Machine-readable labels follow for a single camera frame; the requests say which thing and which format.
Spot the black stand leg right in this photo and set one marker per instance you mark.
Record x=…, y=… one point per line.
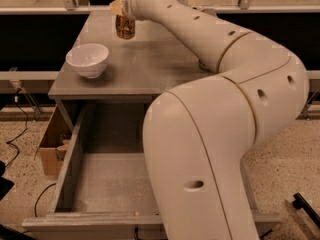
x=300, y=203

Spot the white ceramic bowl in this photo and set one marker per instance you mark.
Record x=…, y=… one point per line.
x=88, y=60

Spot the open grey top drawer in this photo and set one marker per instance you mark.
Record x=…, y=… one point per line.
x=121, y=171

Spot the orange-brown soda can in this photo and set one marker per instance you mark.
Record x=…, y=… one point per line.
x=125, y=27

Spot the brown cardboard box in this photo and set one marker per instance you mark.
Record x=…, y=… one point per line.
x=54, y=143

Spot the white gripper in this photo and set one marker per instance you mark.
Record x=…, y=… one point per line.
x=127, y=6

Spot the green soda can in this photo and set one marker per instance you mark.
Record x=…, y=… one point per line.
x=202, y=66

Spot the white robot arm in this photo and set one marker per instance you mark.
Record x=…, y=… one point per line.
x=256, y=89

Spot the dark object left edge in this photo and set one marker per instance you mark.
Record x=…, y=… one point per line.
x=5, y=184

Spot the grey cabinet counter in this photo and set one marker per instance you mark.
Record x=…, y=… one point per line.
x=146, y=65

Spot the black drawer handle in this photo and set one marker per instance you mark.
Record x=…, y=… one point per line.
x=136, y=233

